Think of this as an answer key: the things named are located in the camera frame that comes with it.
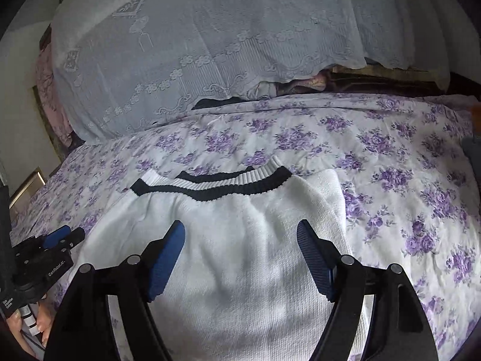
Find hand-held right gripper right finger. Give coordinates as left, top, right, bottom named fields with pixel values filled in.
left=297, top=219, right=439, bottom=361

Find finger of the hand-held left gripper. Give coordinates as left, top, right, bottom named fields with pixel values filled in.
left=42, top=225, right=72, bottom=249
left=56, top=227, right=86, bottom=252

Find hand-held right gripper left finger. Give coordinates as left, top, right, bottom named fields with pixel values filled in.
left=43, top=220, right=185, bottom=361

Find white navy-trimmed knit sweater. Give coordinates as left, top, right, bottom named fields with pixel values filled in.
left=77, top=155, right=372, bottom=361

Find person's left hand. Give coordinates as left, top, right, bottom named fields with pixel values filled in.
left=7, top=294, right=58, bottom=359

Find wooden bedside box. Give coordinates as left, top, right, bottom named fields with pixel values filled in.
left=9, top=165, right=47, bottom=211

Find purple floral bedsheet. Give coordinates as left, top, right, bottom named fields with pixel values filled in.
left=9, top=94, right=481, bottom=361

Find pink floral quilt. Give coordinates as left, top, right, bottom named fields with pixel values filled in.
left=35, top=41, right=76, bottom=148

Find dark cloth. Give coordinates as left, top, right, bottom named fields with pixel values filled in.
left=193, top=97, right=257, bottom=111

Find folded dark patterned blankets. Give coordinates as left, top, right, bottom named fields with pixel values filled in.
left=274, top=65, right=452, bottom=99

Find blue-grey folded garment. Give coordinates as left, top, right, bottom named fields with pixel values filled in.
left=461, top=135, right=481, bottom=167

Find white lace cover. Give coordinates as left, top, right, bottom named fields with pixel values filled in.
left=51, top=0, right=452, bottom=145

